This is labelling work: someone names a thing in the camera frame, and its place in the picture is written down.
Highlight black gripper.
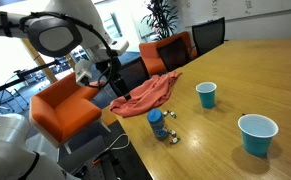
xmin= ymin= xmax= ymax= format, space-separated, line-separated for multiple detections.
xmin=95 ymin=58 xmax=132 ymax=101

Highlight blue plastic cup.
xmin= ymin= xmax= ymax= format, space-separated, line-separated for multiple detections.
xmin=237 ymin=113 xmax=280 ymax=158
xmin=195 ymin=81 xmax=218 ymax=110

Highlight salmon orange cloth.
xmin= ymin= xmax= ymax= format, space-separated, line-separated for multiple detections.
xmin=109 ymin=70 xmax=183 ymax=118

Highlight blue lidded jar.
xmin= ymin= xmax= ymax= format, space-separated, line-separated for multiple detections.
xmin=146 ymin=108 xmax=170 ymax=141

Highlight orange armchair with white legs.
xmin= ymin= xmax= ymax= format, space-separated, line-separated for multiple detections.
xmin=29 ymin=71 xmax=112 ymax=155

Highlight black mesh office chair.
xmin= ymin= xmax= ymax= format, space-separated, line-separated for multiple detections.
xmin=156 ymin=36 xmax=192 ymax=73
xmin=191 ymin=16 xmax=227 ymax=58

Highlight green potted plant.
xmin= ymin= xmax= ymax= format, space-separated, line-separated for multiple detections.
xmin=141 ymin=0 xmax=180 ymax=42

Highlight wooden pillar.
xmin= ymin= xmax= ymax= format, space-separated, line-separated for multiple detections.
xmin=20 ymin=38 xmax=59 ymax=84

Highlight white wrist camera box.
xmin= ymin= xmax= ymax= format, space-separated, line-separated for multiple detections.
xmin=74 ymin=59 xmax=93 ymax=87

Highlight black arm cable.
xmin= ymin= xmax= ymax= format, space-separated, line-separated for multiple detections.
xmin=19 ymin=11 xmax=115 ymax=90

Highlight white floor cable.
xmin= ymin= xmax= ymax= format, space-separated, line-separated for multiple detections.
xmin=108 ymin=133 xmax=131 ymax=152

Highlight black camera stand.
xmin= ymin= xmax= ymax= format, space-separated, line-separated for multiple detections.
xmin=0 ymin=59 xmax=62 ymax=100

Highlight white wall whiteboard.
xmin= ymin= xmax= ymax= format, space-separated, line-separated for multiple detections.
xmin=184 ymin=0 xmax=291 ymax=25

